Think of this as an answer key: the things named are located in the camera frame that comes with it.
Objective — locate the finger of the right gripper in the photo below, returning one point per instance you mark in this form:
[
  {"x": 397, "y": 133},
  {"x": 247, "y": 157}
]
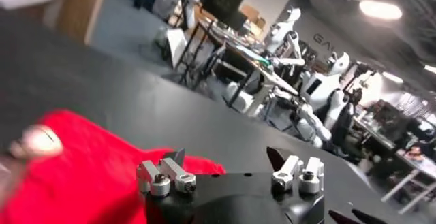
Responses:
[
  {"x": 339, "y": 219},
  {"x": 369, "y": 220}
]

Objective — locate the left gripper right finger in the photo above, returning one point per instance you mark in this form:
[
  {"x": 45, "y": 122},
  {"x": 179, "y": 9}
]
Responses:
[{"x": 296, "y": 174}]

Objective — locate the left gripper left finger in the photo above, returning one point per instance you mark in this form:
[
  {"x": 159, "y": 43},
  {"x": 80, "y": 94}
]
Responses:
[{"x": 170, "y": 174}]

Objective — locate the red t-shirt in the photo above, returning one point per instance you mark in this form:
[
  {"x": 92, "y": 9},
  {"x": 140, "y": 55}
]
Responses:
[{"x": 85, "y": 177}]

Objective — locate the white humanoid robot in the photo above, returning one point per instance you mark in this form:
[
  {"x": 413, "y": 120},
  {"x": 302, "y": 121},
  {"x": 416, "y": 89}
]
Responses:
[
  {"x": 282, "y": 34},
  {"x": 323, "y": 89}
]

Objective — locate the white leaning board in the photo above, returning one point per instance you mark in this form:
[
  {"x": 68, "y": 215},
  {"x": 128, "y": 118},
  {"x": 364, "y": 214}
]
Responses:
[{"x": 177, "y": 46}]

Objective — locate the black monitor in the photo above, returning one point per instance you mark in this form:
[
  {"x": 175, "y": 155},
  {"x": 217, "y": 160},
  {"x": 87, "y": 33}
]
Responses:
[{"x": 221, "y": 2}]

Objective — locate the wooden folding screen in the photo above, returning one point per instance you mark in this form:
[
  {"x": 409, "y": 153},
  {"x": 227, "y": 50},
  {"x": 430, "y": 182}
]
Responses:
[{"x": 81, "y": 7}]

